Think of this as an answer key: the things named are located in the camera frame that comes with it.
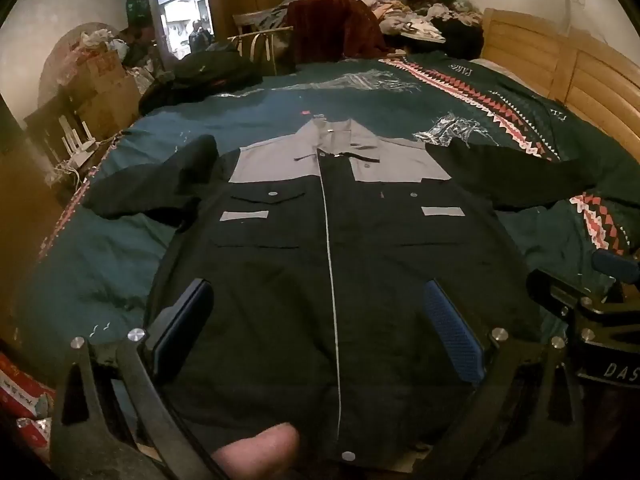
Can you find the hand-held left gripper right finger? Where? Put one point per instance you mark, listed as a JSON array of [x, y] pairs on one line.
[[452, 332]]

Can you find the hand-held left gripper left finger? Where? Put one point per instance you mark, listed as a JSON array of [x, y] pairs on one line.
[[182, 330]]

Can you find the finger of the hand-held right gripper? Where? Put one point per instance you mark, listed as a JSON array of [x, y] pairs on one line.
[[617, 261], [560, 290]]

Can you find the black and grey work jacket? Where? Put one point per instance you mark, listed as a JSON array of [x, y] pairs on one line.
[[280, 285]]

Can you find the heap of black clothes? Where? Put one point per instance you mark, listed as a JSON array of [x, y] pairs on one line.
[[210, 75]]

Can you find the pile of mixed clothes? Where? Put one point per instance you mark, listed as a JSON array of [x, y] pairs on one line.
[[420, 5]]

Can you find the green printed blanket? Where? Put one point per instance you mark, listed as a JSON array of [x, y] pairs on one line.
[[100, 270]]

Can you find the red printed packet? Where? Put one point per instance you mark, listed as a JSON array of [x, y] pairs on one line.
[[22, 390]]

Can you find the wooden headboard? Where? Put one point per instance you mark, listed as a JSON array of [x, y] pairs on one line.
[[600, 75]]

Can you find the white router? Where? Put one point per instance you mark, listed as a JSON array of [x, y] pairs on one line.
[[77, 147]]

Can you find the stack of cardboard boxes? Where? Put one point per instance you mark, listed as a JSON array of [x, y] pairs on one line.
[[107, 90]]

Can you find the wooden chair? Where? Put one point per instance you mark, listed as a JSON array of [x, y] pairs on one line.
[[260, 40]]

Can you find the green box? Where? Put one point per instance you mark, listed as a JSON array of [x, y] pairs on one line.
[[136, 10]]

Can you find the dark red garment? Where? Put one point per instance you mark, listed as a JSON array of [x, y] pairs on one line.
[[335, 30]]

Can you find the bright doorway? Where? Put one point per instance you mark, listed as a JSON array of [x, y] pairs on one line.
[[182, 5]]

